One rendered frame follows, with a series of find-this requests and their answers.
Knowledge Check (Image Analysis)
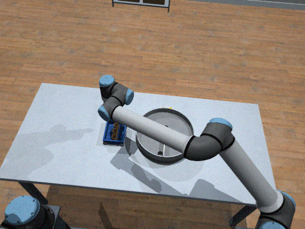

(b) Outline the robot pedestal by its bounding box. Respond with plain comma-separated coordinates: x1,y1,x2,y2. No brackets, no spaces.
45,204,71,229

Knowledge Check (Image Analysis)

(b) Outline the blue crate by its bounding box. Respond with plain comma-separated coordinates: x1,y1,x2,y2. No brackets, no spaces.
103,118,128,147

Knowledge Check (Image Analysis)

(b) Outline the grey turntable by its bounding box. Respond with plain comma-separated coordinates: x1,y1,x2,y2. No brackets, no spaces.
135,108,195,166

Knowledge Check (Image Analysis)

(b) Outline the white table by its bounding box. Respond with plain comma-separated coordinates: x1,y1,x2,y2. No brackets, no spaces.
0,82,280,228

